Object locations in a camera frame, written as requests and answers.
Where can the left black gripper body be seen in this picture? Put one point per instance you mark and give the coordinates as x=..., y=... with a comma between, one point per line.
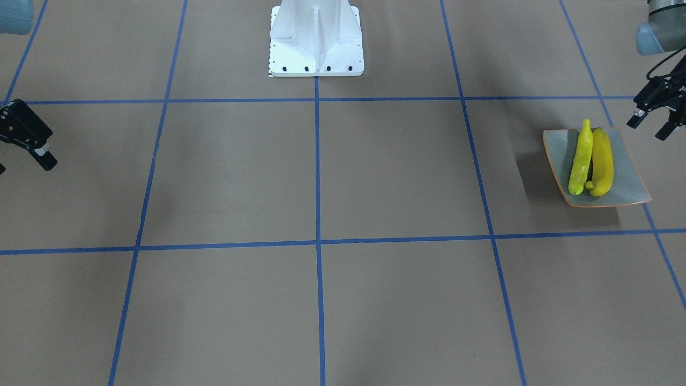
x=661, y=96

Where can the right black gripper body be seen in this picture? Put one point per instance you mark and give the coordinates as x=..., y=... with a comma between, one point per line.
x=19, y=128

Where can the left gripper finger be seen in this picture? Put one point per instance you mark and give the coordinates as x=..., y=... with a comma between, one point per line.
x=637, y=117
x=673, y=123

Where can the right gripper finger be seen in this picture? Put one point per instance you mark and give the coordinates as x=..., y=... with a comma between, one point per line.
x=44, y=157

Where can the yellow banana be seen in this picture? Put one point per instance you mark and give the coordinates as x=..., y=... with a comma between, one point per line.
x=582, y=160
x=602, y=164

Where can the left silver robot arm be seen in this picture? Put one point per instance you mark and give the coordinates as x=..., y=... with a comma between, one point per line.
x=663, y=33

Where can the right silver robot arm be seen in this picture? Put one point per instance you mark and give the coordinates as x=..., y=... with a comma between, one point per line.
x=17, y=18

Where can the brown paper table mat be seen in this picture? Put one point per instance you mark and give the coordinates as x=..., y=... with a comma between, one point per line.
x=208, y=224

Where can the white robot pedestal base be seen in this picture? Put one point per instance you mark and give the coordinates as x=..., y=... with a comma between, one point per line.
x=315, y=39

